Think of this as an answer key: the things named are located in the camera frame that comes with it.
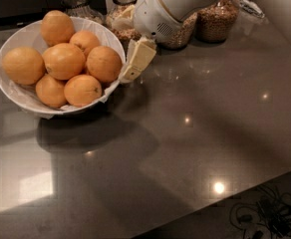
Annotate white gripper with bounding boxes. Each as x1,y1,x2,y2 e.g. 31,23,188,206
112,0,184,84

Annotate tangled black cables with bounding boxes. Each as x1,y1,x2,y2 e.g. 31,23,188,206
229,184,291,239

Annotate glass grain jar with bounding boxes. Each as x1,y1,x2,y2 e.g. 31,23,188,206
195,0,238,43
159,13,197,50

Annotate far left glass jar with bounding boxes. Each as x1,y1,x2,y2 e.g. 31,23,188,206
62,0,104,24

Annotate centre orange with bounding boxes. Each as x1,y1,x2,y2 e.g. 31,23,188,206
43,43,86,81

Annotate front left orange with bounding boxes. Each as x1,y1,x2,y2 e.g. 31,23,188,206
35,74,67,109

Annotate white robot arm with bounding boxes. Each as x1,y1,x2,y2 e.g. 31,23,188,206
112,0,291,83

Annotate front right orange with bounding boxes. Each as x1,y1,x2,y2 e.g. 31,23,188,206
64,75,103,108

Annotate clear plastic bag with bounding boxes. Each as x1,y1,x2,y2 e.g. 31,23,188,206
233,0,265,19

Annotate top back orange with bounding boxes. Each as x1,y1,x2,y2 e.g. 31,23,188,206
40,10,75,46

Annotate white bowl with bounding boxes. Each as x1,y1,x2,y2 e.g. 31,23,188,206
0,16,127,119

